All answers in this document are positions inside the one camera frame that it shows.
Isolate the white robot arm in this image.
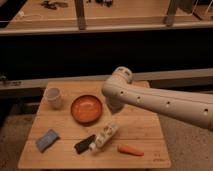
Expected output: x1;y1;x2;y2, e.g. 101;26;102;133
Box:
102;66;213;132

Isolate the white plastic bottle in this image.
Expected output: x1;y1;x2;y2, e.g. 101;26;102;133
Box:
89;123;118;151

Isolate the orange plate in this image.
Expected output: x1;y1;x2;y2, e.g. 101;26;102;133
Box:
71;95;103;124

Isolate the white ceramic cup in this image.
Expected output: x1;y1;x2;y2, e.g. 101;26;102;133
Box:
44;88;62;109

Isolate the wooden table board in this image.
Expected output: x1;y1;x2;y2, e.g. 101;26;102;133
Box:
18;82;171;169

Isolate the orange toy carrot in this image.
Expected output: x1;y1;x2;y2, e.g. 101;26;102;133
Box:
117;145;144;156

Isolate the blue sponge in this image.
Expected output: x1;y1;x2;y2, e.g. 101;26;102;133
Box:
35;129;59;153

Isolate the wooden shelf bench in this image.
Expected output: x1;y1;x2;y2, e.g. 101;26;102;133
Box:
0;0;213;35

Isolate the grey metal rail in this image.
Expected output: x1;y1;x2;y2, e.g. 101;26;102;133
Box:
0;68;213;91

